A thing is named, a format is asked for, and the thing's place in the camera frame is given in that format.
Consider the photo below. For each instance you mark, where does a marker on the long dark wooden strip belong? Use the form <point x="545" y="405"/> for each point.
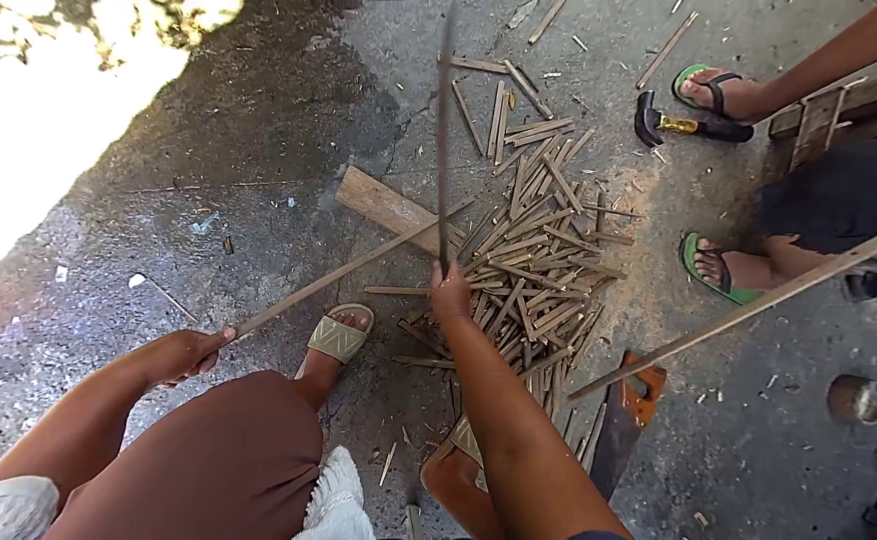
<point x="443" y="150"/>

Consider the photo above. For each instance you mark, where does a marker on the person's right forearm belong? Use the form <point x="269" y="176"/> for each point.
<point x="522" y="442"/>

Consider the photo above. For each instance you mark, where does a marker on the person's legs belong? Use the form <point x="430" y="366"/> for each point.
<point x="205" y="457"/>

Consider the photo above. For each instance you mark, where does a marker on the grey metal bar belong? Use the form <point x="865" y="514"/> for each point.
<point x="413" y="523"/>

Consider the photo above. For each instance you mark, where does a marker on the small white scrap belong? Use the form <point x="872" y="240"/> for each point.
<point x="61" y="274"/>

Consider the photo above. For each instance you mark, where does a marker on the green flip-flop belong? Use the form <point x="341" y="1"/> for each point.
<point x="681" y="82"/>
<point x="692" y="262"/>

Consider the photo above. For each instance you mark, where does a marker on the black and yellow claw hammer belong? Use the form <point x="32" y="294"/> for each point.
<point x="675" y="124"/>

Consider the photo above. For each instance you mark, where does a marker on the short loose wood piece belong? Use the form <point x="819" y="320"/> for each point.
<point x="528" y="89"/>
<point x="397" y="290"/>
<point x="502" y="131"/>
<point x="667" y="50"/>
<point x="495" y="118"/>
<point x="478" y="64"/>
<point x="468" y="118"/>
<point x="547" y="21"/>

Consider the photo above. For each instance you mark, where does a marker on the round brown metal can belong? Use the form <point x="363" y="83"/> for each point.
<point x="857" y="399"/>

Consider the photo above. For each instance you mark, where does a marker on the person's left forearm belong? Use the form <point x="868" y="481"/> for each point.
<point x="78" y="411"/>

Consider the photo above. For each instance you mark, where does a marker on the person's left hand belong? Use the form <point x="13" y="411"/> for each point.
<point x="172" y="354"/>

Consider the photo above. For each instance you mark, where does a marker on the person's left fingers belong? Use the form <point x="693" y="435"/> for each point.
<point x="202" y="366"/>

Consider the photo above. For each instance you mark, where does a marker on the small brown wood chip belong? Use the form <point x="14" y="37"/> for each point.
<point x="228" y="244"/>

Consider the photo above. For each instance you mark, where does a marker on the person's left thumb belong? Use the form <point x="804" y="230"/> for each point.
<point x="215" y="341"/>

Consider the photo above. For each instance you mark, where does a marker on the flat wooden board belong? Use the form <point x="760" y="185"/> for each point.
<point x="393" y="211"/>

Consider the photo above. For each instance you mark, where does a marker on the long light wooden strip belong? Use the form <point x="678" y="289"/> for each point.
<point x="318" y="286"/>

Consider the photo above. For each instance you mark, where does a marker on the thin pale wood splinter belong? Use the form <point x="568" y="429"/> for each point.
<point x="387" y="463"/>

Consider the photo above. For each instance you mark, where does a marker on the pile of wooden sticks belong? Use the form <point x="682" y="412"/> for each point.
<point x="539" y="262"/>

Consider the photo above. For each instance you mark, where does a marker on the person's right thumb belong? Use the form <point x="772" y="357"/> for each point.
<point x="437" y="276"/>

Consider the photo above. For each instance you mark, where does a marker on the long brown wooden batten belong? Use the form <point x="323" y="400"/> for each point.
<point x="753" y="305"/>

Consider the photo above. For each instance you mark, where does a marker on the clear bluish plastic scrap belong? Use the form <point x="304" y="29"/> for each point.
<point x="205" y="223"/>

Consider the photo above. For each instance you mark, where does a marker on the person's right fingers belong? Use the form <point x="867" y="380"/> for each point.
<point x="455" y="274"/>

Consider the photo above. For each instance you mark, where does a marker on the white round scrap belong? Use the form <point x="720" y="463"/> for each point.
<point x="136" y="280"/>

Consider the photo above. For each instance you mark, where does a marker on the thin brown twig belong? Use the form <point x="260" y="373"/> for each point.
<point x="172" y="299"/>

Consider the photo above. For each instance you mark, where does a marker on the low wooden stool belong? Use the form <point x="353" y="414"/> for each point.
<point x="817" y="127"/>

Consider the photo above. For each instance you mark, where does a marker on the person's right hand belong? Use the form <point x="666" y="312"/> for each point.
<point x="451" y="296"/>

